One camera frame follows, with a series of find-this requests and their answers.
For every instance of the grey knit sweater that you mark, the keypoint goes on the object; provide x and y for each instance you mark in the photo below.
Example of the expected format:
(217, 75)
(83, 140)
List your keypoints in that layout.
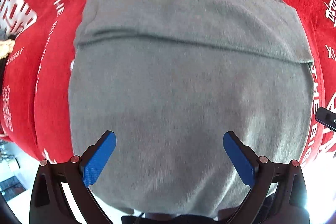
(169, 78)

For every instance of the red printed bed blanket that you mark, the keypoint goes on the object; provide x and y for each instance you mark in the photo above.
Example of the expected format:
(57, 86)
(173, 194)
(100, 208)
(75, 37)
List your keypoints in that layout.
(34, 106)

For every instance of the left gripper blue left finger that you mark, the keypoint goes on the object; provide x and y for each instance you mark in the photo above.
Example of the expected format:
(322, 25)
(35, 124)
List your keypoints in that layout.
(48, 201)

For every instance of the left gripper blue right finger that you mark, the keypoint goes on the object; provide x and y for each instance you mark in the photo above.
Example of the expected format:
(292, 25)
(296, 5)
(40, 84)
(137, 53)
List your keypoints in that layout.
(277, 191)

